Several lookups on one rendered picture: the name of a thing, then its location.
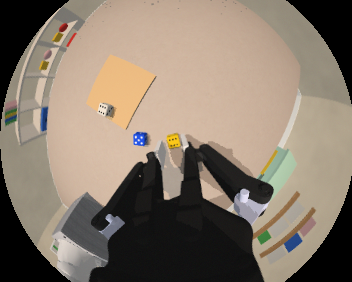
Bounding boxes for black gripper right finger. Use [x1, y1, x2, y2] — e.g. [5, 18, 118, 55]
[175, 134, 274, 242]

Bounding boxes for light orange mat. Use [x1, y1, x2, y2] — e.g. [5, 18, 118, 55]
[86, 55, 156, 130]

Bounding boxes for blue die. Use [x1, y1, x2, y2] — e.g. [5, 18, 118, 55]
[133, 132, 147, 146]

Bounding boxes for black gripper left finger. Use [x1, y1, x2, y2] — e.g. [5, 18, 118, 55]
[91, 140, 166, 245]

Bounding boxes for yellow die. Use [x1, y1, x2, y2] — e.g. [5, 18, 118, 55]
[167, 133, 180, 149]

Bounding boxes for white die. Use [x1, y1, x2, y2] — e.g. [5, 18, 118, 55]
[97, 103, 113, 117]

